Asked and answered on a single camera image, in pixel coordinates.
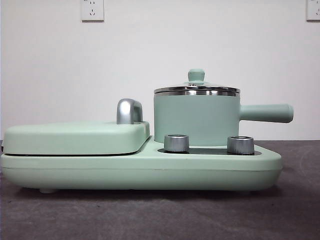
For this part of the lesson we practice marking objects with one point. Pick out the mint green breakfast machine base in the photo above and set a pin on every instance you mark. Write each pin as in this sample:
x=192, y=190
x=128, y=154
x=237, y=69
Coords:
x=150, y=172

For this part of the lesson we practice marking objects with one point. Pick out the white wall socket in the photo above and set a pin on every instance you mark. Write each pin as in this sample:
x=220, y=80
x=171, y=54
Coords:
x=92, y=11
x=313, y=10

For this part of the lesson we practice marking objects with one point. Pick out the mint green griddle lid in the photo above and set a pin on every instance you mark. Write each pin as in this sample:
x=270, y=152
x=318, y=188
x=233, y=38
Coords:
x=75, y=137

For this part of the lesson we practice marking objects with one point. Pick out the chrome control knob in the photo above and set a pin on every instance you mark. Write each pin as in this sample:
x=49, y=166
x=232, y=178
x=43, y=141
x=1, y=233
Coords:
x=176, y=143
x=240, y=145

